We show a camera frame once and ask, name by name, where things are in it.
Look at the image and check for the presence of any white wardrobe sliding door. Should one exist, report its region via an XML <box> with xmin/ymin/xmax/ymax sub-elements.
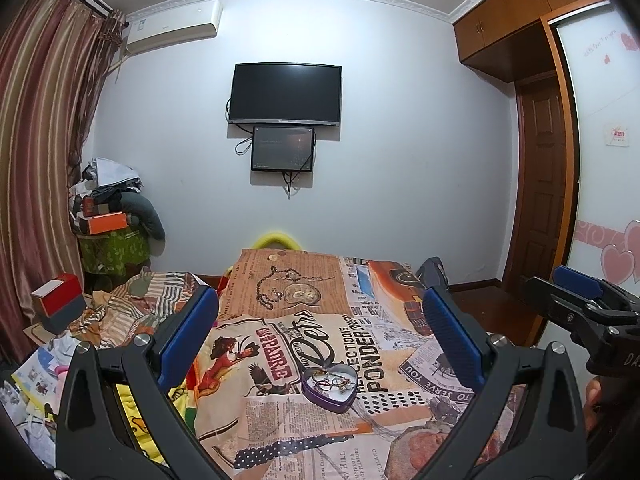
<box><xmin>547</xmin><ymin>0</ymin><xmax>640</xmax><ymax>348</ymax></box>

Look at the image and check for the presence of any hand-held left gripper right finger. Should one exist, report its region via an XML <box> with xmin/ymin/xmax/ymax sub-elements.
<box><xmin>422</xmin><ymin>286</ymin><xmax>588</xmax><ymax>480</ymax></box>

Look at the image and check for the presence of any pile of papers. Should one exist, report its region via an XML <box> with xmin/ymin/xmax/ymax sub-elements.
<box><xmin>7</xmin><ymin>332</ymin><xmax>77</xmax><ymax>472</ymax></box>

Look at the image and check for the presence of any small black monitor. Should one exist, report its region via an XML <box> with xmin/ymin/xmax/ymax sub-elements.
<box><xmin>251</xmin><ymin>126</ymin><xmax>315</xmax><ymax>173</ymax></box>

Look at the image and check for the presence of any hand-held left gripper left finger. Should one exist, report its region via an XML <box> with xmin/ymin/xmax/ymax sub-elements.
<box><xmin>55</xmin><ymin>284</ymin><xmax>221</xmax><ymax>480</ymax></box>

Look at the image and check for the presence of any printed newspaper-pattern tablecloth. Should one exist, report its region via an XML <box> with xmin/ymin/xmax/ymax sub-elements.
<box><xmin>192</xmin><ymin>247</ymin><xmax>523</xmax><ymax>480</ymax></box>

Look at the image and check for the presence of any striped patchwork blanket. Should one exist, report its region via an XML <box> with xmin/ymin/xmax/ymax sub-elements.
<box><xmin>67</xmin><ymin>267</ymin><xmax>213</xmax><ymax>352</ymax></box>

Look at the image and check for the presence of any green patterned cloth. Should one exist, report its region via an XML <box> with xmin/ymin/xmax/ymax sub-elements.
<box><xmin>77</xmin><ymin>230</ymin><xmax>152</xmax><ymax>277</ymax></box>

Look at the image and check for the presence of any jewelry pile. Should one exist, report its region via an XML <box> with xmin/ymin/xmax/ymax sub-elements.
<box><xmin>311</xmin><ymin>370</ymin><xmax>354</xmax><ymax>394</ymax></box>

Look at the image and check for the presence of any purple heart-shaped tin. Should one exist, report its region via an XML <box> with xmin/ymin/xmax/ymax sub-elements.
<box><xmin>301</xmin><ymin>365</ymin><xmax>359</xmax><ymax>415</ymax></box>

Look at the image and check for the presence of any red white grey box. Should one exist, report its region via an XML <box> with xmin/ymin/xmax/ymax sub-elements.
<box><xmin>31</xmin><ymin>274</ymin><xmax>86</xmax><ymax>337</ymax></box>

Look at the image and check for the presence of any brown wooden door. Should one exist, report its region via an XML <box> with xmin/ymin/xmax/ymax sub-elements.
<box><xmin>515</xmin><ymin>77</ymin><xmax>572</xmax><ymax>287</ymax></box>

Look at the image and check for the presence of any white air conditioner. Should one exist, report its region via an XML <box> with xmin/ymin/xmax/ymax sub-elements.
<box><xmin>125</xmin><ymin>0</ymin><xmax>222</xmax><ymax>55</ymax></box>

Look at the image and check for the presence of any pile of clothes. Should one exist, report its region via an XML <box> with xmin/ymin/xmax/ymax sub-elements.
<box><xmin>70</xmin><ymin>157</ymin><xmax>146</xmax><ymax>221</ymax></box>

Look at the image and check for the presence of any black wall television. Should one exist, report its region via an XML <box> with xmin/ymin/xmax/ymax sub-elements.
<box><xmin>229</xmin><ymin>63</ymin><xmax>343</xmax><ymax>127</ymax></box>

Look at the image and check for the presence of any person's right hand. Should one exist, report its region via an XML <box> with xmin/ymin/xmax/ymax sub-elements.
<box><xmin>583</xmin><ymin>375</ymin><xmax>604</xmax><ymax>435</ymax></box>

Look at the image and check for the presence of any grey padded cloth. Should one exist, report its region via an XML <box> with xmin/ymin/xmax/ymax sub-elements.
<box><xmin>120</xmin><ymin>192</ymin><xmax>166</xmax><ymax>242</ymax></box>

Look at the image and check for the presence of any dark blue bag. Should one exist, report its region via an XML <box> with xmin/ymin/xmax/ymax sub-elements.
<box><xmin>415</xmin><ymin>256</ymin><xmax>447</xmax><ymax>291</ymax></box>

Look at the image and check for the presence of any yellow cloth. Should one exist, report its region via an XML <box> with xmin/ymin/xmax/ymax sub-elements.
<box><xmin>114</xmin><ymin>375</ymin><xmax>202</xmax><ymax>472</ymax></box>

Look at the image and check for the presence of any striped brown curtain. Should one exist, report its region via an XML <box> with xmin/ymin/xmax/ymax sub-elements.
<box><xmin>0</xmin><ymin>0</ymin><xmax>127</xmax><ymax>363</ymax></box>

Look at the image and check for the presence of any orange box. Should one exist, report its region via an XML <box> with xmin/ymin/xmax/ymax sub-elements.
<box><xmin>87</xmin><ymin>212</ymin><xmax>127</xmax><ymax>236</ymax></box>

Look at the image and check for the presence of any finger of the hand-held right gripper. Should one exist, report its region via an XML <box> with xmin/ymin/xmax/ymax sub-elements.
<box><xmin>520</xmin><ymin>276</ymin><xmax>619</xmax><ymax>347</ymax></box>
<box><xmin>552</xmin><ymin>265</ymin><xmax>640</xmax><ymax>311</ymax></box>

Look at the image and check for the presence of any wooden overhead cabinet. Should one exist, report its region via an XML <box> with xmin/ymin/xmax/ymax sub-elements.
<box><xmin>452</xmin><ymin>0</ymin><xmax>607</xmax><ymax>84</ymax></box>

